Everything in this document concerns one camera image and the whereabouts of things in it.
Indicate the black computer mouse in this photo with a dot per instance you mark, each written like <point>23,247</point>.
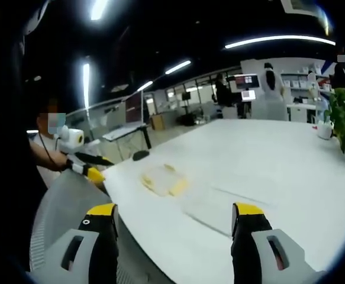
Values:
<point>141,155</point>

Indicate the black screen on stand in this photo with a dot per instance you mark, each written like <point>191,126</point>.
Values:
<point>186,97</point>

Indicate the yellow transparent bag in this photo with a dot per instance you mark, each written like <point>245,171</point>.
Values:
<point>151,179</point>

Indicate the shelf with white boxes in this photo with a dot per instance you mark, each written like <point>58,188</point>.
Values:
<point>301,80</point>

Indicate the white watering can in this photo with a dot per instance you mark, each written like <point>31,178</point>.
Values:
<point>325,129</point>

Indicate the small white screen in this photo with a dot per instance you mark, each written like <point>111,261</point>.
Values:
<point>248,95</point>

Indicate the person's black clothing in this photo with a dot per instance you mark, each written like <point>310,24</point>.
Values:
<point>21,177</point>

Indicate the grey mesh office chair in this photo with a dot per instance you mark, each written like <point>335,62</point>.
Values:
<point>62,201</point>

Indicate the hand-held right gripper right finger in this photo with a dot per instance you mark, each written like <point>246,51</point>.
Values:
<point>249,236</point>

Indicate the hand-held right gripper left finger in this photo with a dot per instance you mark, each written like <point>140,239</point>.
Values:
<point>101,236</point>

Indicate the computer monitor with red screen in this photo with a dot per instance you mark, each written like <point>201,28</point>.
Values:
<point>133,108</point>

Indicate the cardboard box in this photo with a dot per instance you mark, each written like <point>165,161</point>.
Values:
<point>157,122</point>

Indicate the white low cabinet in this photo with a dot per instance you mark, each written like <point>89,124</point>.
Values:
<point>301,112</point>

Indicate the wall screen with red picture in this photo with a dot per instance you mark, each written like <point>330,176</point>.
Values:
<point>246,80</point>

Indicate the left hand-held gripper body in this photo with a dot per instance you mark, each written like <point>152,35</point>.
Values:
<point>71,138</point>

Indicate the yellow plastic buckle part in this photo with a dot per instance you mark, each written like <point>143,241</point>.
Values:
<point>178,187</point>

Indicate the ceiling light strip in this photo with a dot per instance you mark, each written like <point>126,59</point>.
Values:
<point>178,67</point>
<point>85,85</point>
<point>145,85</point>
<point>278,41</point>

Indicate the desk with black legs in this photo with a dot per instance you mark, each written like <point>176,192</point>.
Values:
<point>125,133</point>

